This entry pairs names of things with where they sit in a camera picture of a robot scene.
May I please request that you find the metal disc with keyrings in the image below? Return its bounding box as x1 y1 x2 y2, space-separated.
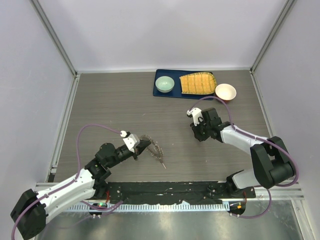
140 135 166 169

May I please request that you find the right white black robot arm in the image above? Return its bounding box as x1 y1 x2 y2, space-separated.
186 107 298 198

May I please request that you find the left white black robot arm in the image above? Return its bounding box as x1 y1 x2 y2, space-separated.
10 140 152 240

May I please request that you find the brown bowl white inside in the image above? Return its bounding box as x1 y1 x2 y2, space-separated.
215 83 237 102

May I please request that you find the dark blue tray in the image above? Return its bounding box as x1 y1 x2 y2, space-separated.
153 69 214 100

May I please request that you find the yellow woven bamboo basket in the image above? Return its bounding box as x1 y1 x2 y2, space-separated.
179 72 217 95

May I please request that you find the pale green bowl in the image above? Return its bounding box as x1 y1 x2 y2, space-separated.
155 76 175 93

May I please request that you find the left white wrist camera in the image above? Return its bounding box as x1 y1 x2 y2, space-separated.
122 133 140 153

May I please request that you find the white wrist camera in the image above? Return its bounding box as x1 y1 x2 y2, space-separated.
186 107 204 126
122 133 140 153

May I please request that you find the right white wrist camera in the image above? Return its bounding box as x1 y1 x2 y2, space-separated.
186 107 204 126

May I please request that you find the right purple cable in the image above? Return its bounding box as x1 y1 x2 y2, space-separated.
189 96 301 219

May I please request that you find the purple cable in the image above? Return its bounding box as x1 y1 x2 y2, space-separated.
11 124 126 240
189 96 301 219

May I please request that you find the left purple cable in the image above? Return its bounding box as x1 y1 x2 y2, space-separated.
11 124 126 240

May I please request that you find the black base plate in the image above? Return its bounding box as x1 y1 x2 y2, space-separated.
96 181 256 205

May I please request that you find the slotted white cable duct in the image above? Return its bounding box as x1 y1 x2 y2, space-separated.
65 201 230 213

